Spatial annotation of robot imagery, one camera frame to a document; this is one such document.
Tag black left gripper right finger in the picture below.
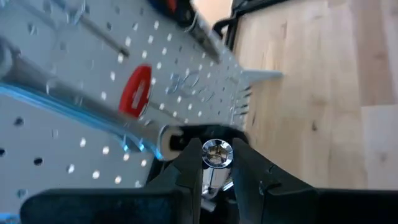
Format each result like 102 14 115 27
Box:
231 138 398 224

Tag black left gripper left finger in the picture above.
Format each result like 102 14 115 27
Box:
20 138 205 224

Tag white perforated pegboard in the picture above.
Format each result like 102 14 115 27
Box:
0 0 284 218

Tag red T-handle hex key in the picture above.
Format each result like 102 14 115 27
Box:
119 64 187 125

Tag silver wrench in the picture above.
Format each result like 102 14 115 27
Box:
0 37 185 162

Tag green black screwdriver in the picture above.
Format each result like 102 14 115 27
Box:
51 0 131 59

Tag purple red handled scissors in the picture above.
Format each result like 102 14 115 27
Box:
149 0 222 65

